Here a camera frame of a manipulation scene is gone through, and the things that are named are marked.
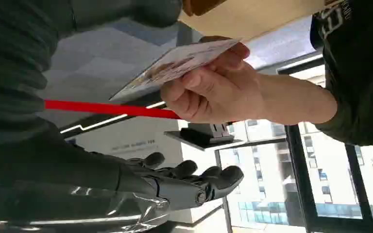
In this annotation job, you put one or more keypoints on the black flat stand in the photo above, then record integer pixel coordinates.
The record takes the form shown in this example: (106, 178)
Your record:
(205, 135)

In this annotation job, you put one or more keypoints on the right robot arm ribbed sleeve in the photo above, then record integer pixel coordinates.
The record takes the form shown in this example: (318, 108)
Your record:
(9, 64)

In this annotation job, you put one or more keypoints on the red strip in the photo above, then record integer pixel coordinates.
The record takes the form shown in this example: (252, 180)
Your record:
(109, 108)

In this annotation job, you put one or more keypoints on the person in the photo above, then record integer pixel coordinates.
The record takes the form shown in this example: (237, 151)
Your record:
(360, 64)

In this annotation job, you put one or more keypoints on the brown wooden box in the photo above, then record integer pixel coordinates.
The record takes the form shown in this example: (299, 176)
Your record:
(202, 6)

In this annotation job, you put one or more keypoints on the black window frame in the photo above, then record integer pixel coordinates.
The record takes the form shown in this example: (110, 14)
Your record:
(297, 167)

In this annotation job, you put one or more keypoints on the person's hand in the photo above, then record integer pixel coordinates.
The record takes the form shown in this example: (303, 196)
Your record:
(218, 93)

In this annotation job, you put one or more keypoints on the clear plastic film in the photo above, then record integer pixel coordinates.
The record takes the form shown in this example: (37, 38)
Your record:
(148, 210)

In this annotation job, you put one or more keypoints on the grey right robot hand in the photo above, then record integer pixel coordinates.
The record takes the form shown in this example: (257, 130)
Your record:
(61, 173)

